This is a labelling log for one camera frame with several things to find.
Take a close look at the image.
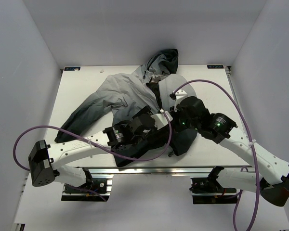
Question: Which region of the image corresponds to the blue left corner label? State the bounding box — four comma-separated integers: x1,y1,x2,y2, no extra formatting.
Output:
64,66,80,71

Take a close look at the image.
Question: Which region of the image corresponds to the grey black gradient jacket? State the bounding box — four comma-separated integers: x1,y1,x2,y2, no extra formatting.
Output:
61,49,197,158

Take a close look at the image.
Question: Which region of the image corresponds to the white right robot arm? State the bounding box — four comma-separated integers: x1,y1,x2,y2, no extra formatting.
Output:
170,92,289,207

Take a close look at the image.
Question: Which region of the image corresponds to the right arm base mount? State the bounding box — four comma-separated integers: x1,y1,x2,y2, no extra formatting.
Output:
189,167,238,205

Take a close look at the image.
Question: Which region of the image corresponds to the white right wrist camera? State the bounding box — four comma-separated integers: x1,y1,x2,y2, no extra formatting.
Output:
170,89,188,112

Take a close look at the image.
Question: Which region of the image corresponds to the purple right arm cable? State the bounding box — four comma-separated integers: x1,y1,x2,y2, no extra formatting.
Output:
170,79,260,231

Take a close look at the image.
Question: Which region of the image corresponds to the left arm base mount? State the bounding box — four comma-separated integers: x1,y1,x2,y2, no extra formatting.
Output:
61,168,110,202

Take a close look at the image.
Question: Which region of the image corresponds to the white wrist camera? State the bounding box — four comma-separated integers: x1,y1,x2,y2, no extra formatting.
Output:
151,109,173,130
170,89,188,112

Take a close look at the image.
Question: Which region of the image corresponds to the blue corner label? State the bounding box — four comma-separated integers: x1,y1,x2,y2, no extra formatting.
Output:
207,64,224,69
64,66,80,71

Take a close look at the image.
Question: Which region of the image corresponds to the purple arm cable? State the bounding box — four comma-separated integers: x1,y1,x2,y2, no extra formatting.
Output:
13,109,173,202
170,79,260,231

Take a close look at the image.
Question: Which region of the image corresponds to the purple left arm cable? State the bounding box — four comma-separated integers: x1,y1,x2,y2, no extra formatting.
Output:
13,109,173,202

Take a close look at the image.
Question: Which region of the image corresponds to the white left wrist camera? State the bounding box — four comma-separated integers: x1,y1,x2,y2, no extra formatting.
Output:
151,109,173,130

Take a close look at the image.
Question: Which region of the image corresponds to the blue right corner label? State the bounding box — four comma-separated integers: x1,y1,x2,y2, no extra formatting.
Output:
207,64,224,69

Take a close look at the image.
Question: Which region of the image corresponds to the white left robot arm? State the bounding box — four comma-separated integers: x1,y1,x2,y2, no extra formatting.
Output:
28,107,157,192

